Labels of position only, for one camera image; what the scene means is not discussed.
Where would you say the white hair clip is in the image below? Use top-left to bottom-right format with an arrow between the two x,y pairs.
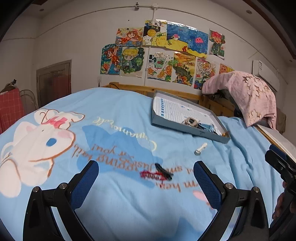
194,143 -> 208,155

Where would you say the person's right hand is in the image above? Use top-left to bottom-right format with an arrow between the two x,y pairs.
272,192 -> 296,220

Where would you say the white mattress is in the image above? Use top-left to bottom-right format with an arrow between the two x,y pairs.
255,125 -> 296,162

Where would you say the pink floral blanket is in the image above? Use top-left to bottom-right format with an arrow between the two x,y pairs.
202,71 -> 277,130

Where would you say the white air conditioner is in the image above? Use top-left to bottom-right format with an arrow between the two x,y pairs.
252,60 -> 280,92

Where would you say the light blue cartoon bedsheet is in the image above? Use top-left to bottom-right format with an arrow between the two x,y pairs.
1,88 -> 283,240

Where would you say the busy doodle drawing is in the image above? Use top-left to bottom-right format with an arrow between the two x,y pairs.
194,58 -> 217,90

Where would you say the red plaid cloth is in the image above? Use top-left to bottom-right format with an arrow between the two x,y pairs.
0,88 -> 24,133

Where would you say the electric fan grille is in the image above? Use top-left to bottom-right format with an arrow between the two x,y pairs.
20,89 -> 38,115

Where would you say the grey shallow tray box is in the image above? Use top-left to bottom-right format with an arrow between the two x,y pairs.
152,91 -> 230,144

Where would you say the red haired character drawing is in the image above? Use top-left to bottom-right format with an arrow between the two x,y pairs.
209,30 -> 226,59

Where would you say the orange landscape drawing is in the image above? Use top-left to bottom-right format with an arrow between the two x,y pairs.
173,52 -> 196,86

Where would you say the cup and fish drawing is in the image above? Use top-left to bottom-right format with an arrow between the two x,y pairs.
147,48 -> 174,82

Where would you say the blue sea painting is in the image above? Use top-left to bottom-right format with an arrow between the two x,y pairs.
165,22 -> 209,58

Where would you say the yellow moon drawing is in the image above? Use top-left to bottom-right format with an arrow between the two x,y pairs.
142,20 -> 167,47

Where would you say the mermaid drawing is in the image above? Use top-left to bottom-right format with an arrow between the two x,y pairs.
100,44 -> 122,75

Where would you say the blond boy drawing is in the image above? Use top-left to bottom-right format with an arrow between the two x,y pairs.
120,47 -> 145,78

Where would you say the orange haired girl drawing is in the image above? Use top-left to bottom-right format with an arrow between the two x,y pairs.
115,27 -> 144,47

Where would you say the brown wall hatch door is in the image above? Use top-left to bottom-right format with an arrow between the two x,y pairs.
36,60 -> 72,108

